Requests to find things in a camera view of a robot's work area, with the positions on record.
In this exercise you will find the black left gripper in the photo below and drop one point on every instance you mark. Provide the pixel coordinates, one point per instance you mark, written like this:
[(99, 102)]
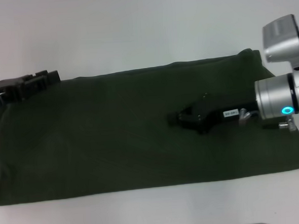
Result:
[(3, 93)]

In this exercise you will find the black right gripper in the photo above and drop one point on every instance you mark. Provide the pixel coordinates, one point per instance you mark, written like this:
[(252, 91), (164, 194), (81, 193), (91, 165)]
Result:
[(215, 114)]

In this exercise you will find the dark green FREE t-shirt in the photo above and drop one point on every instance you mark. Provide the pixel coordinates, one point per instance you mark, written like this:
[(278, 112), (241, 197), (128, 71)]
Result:
[(116, 144)]

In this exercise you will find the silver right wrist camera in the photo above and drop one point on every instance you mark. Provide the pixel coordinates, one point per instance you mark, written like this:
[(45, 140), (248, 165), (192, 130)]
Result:
[(283, 40)]

